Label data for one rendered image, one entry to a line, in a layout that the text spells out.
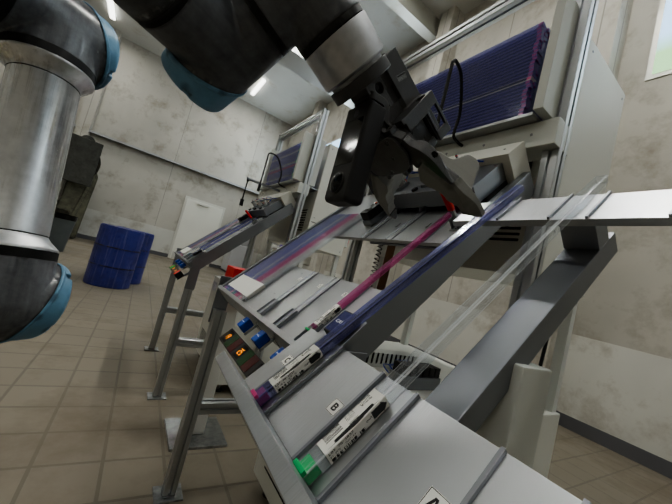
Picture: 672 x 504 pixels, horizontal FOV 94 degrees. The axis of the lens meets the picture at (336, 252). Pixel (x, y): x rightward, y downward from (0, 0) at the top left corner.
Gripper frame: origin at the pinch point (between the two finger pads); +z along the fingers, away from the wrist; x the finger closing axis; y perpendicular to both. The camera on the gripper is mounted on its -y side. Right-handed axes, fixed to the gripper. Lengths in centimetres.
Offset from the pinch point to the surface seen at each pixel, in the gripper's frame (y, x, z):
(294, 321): -19.3, 30.3, 10.6
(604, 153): 86, 15, 49
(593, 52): 94, 15, 19
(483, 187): 32.8, 17.5, 18.9
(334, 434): -26.4, -11.1, -3.1
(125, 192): -2, 1147, -133
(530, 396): -12.3, -14.2, 12.2
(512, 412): -14.9, -14.0, 11.1
